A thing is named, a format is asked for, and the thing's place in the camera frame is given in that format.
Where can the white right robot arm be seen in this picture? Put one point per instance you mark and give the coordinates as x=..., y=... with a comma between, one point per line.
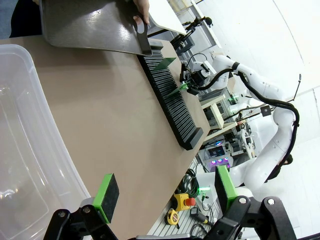
x=282, y=130

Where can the yellow emergency stop button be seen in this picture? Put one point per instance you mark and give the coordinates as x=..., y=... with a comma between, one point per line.
x=182, y=201

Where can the black plastic tray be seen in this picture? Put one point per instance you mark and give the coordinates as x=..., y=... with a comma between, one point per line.
x=90, y=25

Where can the yellow tape measure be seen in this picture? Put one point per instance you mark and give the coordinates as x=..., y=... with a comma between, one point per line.
x=172, y=217

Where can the green PCB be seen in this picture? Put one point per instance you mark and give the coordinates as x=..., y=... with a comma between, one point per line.
x=166, y=63
x=178, y=90

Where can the computer with glowing fans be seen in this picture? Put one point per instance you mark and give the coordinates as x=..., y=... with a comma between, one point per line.
x=218, y=157

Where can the clear plastic box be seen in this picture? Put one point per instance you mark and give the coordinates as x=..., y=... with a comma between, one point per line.
x=30, y=150

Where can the black yellow screwdriver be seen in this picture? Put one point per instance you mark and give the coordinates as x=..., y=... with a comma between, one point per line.
x=198, y=215

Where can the tall black tripod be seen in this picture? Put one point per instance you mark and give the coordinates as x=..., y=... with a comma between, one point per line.
x=197, y=23

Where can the thin black pole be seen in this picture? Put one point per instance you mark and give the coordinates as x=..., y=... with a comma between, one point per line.
x=298, y=86

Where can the black slotted PCB rack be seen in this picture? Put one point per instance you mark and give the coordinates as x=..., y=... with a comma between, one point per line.
x=172, y=100

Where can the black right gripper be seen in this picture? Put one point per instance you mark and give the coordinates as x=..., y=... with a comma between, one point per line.
x=199, y=79

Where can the cream frame shelf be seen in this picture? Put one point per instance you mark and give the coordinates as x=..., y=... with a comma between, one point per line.
x=217, y=117

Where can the white table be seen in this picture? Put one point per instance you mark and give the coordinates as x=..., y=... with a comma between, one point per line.
x=166, y=15

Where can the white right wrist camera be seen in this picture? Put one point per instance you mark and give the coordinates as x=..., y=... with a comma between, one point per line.
x=203, y=67

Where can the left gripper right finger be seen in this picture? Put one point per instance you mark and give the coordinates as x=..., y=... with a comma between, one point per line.
x=226, y=190

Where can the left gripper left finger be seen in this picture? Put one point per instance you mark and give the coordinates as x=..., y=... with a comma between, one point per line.
x=106, y=200

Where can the person's left hand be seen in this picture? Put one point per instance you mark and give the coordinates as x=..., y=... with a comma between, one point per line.
x=143, y=10

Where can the aluminium slotted base plate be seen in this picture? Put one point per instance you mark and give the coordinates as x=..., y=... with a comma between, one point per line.
x=185, y=230

